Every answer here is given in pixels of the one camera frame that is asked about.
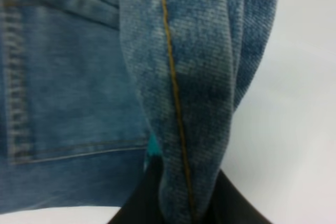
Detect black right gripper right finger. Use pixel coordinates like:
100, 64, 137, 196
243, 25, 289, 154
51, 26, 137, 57
207, 171, 271, 224

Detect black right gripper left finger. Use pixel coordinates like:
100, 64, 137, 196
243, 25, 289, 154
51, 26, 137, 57
109, 156, 164, 224

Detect children's blue denim shorts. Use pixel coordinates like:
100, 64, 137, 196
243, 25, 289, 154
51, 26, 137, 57
1, 0, 277, 223

